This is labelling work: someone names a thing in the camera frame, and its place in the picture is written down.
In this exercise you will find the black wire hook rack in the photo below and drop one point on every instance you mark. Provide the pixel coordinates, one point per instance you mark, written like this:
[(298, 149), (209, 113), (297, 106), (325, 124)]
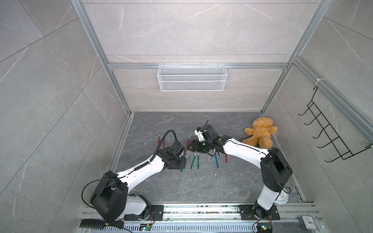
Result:
[(333, 137)]

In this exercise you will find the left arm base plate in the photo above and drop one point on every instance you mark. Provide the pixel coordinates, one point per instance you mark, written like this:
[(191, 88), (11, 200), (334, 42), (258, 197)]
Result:
[(155, 212)]

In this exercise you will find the brown teddy bear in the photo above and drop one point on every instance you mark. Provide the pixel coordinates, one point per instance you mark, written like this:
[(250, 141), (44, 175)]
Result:
[(260, 133)]

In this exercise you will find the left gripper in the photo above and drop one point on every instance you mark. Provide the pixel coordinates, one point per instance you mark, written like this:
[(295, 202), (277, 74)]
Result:
[(183, 163)]

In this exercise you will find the small white clock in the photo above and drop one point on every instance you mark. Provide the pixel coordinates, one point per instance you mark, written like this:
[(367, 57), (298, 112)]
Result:
[(308, 223)]

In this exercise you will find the aluminium mounting rail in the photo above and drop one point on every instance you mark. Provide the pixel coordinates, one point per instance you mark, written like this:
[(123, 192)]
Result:
[(214, 218)]

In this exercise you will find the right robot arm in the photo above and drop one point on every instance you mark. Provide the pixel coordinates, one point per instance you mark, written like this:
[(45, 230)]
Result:
[(275, 169)]

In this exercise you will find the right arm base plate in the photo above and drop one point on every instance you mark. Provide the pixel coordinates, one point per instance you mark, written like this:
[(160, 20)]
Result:
[(256, 212)]

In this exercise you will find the white wire mesh basket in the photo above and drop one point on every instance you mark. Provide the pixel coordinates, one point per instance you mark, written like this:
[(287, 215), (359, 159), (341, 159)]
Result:
[(191, 77)]

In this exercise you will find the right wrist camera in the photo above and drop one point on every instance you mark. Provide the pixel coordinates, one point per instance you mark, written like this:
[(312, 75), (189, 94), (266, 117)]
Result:
[(199, 133)]

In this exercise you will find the blue carving knife right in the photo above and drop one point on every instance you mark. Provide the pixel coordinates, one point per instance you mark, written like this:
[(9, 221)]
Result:
[(216, 160)]

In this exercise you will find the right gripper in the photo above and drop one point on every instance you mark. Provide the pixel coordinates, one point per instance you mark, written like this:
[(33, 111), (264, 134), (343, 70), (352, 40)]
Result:
[(196, 146)]

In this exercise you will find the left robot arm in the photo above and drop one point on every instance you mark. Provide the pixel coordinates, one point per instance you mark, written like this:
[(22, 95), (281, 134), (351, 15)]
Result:
[(111, 197)]

